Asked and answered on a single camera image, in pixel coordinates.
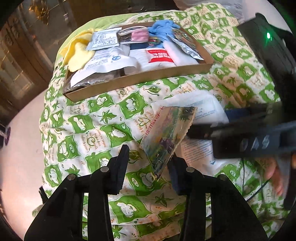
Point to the white gauze packet red label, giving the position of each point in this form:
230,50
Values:
149,60

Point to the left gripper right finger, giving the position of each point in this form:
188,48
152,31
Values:
177,171

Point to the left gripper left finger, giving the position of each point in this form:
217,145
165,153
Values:
117,166

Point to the person's right hand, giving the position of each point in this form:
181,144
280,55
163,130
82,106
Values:
272,173

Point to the shallow cardboard box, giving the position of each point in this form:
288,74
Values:
127,80

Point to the blue knitted cloth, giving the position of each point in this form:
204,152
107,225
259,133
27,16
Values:
163,29

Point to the colourful sticks packet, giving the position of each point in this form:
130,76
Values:
153,41

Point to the dark blue cloth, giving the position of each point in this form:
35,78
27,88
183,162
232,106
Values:
145,45

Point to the grey text sachet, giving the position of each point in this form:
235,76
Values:
104,39

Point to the yellow cloth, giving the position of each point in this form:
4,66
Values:
74,54

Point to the white blue-logo gauze packet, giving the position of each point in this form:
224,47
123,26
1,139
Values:
105,61

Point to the pink mask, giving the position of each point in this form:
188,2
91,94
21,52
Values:
133,35

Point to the white foam sheet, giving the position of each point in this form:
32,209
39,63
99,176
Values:
179,57

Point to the dark wooden cabinet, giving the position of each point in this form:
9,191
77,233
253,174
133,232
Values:
31,34

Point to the silver foil packet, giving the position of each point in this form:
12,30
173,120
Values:
185,42

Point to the colourful picture sachet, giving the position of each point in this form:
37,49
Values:
165,132

